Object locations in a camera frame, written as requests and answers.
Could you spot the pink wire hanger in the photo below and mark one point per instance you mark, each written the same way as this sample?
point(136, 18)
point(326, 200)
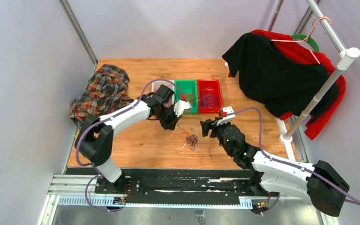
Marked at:
point(308, 35)

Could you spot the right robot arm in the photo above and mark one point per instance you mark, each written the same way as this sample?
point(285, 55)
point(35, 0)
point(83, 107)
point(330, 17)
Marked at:
point(320, 182)

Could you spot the red plastic bin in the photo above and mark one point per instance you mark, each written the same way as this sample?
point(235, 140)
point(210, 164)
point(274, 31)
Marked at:
point(209, 96)

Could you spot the black shirt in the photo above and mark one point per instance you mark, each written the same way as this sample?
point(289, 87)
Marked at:
point(282, 76)

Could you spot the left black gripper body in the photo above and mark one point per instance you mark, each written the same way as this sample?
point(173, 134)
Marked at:
point(168, 116)

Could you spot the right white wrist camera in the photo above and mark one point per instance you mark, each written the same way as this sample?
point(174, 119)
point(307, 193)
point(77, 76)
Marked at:
point(226, 115)

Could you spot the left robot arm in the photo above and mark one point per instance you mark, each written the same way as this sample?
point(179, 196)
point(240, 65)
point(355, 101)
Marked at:
point(95, 139)

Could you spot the green hanger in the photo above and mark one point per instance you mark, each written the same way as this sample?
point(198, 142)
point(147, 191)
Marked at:
point(310, 41)

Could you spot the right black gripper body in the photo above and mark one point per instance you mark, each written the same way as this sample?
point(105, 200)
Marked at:
point(217, 131)

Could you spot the green plastic bin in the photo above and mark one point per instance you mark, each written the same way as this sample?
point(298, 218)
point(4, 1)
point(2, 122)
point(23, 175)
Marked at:
point(188, 88)

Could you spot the plaid flannel shirt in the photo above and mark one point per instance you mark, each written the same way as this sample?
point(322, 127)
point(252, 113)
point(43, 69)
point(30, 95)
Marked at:
point(106, 92)

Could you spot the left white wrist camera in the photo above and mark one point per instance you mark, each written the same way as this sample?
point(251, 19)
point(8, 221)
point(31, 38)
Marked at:
point(181, 106)

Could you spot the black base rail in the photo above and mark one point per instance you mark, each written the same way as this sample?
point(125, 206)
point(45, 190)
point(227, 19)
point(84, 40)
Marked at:
point(185, 186)

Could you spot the white plastic bin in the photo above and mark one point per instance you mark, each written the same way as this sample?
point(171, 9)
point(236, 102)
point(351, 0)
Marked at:
point(157, 84)

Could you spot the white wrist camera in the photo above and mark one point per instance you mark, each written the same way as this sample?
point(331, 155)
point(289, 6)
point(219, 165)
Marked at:
point(226, 115)
point(181, 106)

